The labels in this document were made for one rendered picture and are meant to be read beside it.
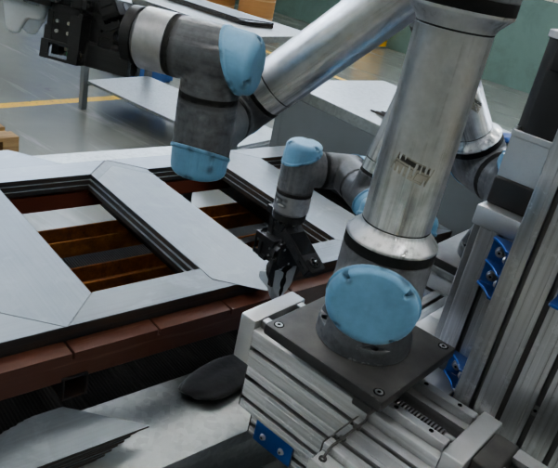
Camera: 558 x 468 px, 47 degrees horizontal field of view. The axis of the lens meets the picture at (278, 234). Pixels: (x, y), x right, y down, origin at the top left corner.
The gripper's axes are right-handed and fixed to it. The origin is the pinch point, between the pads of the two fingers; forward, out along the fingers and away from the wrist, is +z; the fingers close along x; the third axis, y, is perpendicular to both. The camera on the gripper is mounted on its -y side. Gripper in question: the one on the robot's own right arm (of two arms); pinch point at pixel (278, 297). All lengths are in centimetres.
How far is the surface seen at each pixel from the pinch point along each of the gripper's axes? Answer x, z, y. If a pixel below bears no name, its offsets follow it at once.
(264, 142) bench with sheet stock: -199, 65, 235
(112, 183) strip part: 5, 1, 67
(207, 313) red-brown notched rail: 14.3, 3.8, 5.5
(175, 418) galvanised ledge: 27.0, 18.3, -5.7
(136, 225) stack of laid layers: 9.2, 3.3, 46.1
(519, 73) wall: -847, 63, 419
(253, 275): -1.8, 0.8, 10.7
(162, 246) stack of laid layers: 9.2, 2.7, 32.8
